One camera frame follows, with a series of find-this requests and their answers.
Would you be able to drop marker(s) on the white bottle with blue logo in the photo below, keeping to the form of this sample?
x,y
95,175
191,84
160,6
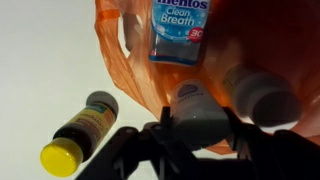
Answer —
x,y
198,120

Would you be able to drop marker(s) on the white-capped bottle in bag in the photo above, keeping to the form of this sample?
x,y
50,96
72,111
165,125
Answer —
x,y
265,98

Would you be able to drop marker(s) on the dark bottle with yellow cap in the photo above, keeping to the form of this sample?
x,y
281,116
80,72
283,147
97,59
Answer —
x,y
76,141

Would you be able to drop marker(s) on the blue Mentos mint box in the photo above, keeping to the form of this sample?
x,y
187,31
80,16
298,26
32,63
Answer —
x,y
177,30

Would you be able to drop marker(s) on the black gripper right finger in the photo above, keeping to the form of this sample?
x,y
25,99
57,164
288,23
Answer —
x,y
285,155

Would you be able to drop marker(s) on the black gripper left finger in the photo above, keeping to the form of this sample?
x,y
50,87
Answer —
x,y
121,155

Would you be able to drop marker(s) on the orange plastic bag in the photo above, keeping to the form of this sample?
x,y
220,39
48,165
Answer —
x,y
280,36

